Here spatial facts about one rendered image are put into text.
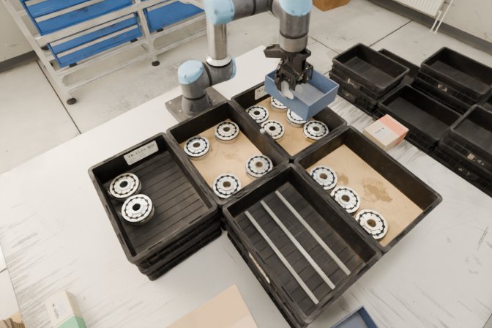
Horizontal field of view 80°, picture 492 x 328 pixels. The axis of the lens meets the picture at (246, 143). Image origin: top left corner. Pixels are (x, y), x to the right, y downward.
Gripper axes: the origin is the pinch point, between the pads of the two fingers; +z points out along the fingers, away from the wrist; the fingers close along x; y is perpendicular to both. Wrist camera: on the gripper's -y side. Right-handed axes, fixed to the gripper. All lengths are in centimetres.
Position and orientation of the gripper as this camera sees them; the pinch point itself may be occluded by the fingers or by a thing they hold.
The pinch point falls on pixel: (285, 93)
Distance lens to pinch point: 99.2
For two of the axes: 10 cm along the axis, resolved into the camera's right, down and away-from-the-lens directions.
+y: 6.1, 6.2, -5.0
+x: 7.9, -5.4, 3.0
